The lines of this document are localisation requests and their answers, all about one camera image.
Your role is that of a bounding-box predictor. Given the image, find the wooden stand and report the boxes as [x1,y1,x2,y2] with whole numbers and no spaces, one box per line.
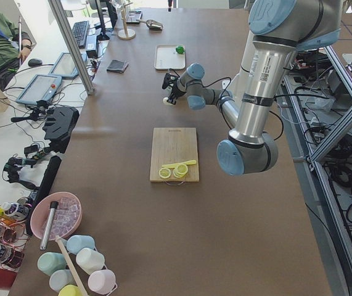
[118,1,136,40]

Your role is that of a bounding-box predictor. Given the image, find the pink ribbed bowl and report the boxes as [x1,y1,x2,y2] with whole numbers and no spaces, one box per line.
[30,192,83,241]

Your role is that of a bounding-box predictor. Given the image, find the clear ice cubes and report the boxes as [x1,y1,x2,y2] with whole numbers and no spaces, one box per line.
[49,196,82,241]

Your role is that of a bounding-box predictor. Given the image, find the yellow cup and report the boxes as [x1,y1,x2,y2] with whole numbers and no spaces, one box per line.
[58,284,82,296]

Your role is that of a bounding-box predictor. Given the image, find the light blue ceramic cup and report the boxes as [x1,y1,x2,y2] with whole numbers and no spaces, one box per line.
[67,234,95,255]

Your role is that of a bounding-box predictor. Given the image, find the black plastic device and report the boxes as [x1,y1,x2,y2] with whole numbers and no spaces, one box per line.
[43,106,80,154]

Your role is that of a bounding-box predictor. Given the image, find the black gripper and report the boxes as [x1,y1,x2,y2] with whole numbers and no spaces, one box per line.
[162,73,179,105]

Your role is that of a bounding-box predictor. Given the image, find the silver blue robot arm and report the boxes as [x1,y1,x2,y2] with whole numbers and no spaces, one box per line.
[162,1,342,176]

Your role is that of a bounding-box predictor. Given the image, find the steel muddler with black tip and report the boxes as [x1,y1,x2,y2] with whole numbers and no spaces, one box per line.
[39,201,59,251]

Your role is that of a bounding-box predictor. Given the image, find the aluminium frame post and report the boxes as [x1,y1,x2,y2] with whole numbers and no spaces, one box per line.
[48,0,94,95]

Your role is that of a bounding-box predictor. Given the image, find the lemon slice in stack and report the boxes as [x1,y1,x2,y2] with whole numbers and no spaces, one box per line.
[173,170,183,178]

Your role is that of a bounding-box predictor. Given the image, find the stacked lemon slice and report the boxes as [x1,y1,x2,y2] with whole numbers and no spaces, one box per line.
[173,165,188,178]
[175,163,189,176]

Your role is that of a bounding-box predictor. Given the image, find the teach pendant tablet front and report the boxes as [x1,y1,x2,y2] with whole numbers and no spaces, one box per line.
[15,75,62,105]

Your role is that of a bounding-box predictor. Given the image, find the yellow plastic knife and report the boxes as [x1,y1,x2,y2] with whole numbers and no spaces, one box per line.
[162,159,197,168]

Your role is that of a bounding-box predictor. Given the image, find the cream rectangular tray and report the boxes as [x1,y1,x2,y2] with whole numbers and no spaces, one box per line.
[153,44,186,70]

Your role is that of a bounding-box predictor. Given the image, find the metal scoop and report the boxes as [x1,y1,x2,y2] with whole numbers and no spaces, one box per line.
[137,19,163,31]

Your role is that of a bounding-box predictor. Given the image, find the pink cup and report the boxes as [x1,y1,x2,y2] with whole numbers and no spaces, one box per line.
[88,269,116,295]

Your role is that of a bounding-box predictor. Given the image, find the copper wire basket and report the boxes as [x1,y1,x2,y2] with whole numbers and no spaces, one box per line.
[0,214,28,271]

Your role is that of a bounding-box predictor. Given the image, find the black keyboard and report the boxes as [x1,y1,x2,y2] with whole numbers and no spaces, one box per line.
[72,21,89,48]

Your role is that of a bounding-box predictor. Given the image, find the small white object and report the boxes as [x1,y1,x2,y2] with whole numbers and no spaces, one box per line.
[163,97,176,106]

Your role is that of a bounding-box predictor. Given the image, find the small dark tray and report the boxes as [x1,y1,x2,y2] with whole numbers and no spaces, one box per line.
[126,10,142,25]

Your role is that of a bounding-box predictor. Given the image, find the single lemon slice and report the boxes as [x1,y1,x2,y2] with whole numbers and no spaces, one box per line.
[158,167,171,179]

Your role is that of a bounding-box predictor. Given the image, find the teach pendant tablet rear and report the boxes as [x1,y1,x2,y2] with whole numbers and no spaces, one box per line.
[49,52,78,80]

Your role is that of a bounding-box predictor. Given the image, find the wooden cutting board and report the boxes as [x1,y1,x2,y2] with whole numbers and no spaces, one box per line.
[150,127,200,183]

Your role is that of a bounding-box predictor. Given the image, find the mint green cup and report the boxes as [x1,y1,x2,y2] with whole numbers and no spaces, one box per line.
[37,252,67,276]

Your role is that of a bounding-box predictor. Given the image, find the computer mouse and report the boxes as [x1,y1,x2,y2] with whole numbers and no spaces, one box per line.
[28,58,43,67]

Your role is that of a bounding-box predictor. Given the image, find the green lime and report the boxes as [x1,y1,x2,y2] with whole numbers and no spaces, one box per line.
[175,45,185,55]

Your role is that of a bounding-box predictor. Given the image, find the bottle with dark label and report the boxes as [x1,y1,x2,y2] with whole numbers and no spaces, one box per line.
[0,202,29,221]

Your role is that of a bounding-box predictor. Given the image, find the wooden stick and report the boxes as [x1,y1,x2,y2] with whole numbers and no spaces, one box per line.
[55,236,88,296]

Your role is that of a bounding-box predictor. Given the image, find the teach pendant tablet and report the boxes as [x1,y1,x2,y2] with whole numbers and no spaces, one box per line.
[49,52,78,80]
[15,75,62,105]

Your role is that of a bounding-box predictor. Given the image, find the aluminium side frame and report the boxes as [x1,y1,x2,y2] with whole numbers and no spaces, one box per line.
[280,46,352,296]

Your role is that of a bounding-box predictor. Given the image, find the long black bar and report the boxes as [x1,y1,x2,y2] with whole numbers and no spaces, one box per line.
[25,155,62,236]

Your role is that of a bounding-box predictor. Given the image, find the white ceramic cup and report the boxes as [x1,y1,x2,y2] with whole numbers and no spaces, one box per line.
[76,248,105,274]

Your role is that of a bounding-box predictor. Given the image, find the person in green shirt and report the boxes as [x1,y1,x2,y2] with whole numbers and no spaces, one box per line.
[0,12,33,90]

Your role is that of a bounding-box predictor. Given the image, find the folded dark cloth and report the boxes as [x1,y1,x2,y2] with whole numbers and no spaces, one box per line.
[106,59,129,73]

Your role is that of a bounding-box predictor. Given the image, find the pale blue cup lower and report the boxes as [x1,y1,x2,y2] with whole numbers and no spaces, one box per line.
[49,269,76,292]

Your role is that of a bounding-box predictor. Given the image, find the white wire cup rack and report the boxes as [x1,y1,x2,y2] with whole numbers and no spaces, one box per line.
[55,240,118,296]

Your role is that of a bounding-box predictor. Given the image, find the computer monitor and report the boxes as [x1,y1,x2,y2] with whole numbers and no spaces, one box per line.
[96,0,118,41]

